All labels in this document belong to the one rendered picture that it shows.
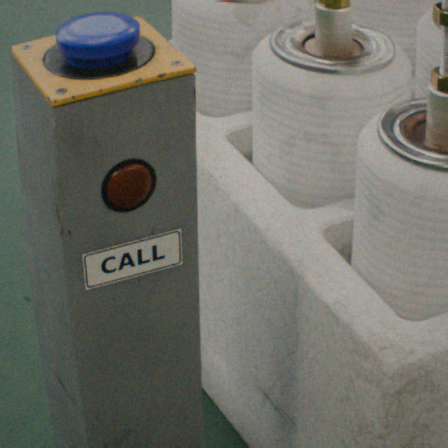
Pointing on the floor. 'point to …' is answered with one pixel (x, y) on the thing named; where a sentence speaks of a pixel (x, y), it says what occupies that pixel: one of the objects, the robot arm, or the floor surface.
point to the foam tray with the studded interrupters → (303, 317)
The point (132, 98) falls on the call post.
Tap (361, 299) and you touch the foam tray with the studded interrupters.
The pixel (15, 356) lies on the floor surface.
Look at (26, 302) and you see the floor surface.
